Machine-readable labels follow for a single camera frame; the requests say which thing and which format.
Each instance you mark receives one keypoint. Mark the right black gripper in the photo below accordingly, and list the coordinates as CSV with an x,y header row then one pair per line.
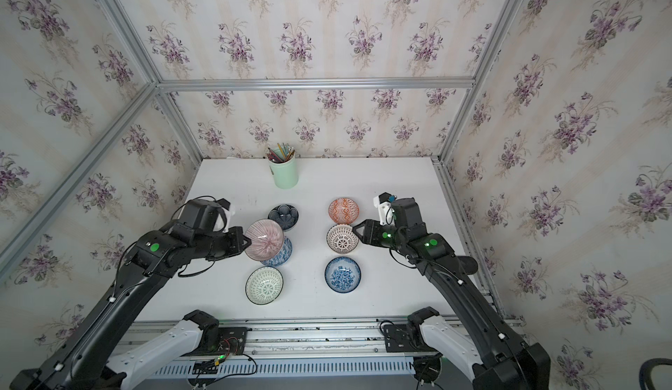
x,y
371,229

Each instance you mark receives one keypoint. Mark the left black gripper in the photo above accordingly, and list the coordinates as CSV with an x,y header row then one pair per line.
x,y
235,234

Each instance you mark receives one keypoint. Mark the maroon striped bowl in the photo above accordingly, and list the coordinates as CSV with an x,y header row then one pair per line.
x,y
267,239

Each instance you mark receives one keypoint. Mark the green triangle pattern bowl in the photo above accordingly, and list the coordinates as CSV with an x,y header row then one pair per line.
x,y
264,285

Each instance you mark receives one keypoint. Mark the dark navy patterned bowl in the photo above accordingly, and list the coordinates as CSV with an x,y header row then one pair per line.
x,y
285,215

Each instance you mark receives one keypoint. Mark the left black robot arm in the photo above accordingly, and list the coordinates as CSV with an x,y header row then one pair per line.
x,y
85,359

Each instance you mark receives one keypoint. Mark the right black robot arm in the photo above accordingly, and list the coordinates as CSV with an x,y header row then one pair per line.
x,y
491,354

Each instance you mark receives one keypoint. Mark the orange diamond pattern bowl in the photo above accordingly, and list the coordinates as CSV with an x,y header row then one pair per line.
x,y
343,211

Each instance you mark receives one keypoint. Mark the blue floral bowl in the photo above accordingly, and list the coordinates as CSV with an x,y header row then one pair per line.
x,y
343,275

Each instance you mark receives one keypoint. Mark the blue damask bowl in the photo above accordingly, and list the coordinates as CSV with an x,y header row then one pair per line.
x,y
282,256

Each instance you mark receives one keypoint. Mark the mint green utensil cup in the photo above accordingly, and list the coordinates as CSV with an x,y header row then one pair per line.
x,y
285,174

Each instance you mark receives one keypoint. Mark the colourful sticks in cup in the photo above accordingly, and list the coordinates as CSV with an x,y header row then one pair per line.
x,y
281,153

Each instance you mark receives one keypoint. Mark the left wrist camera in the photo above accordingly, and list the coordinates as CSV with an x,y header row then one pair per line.
x,y
225,213

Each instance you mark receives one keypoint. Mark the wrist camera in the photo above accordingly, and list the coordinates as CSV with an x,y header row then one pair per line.
x,y
225,213
383,205

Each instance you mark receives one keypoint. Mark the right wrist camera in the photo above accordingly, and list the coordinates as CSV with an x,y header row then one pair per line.
x,y
383,205

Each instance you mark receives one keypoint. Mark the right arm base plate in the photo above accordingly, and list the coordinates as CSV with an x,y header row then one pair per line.
x,y
402,339

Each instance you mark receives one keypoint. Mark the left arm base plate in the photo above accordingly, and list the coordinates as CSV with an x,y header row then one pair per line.
x,y
226,341

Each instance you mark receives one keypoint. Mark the aluminium front rail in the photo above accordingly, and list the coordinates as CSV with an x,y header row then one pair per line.
x,y
286,338

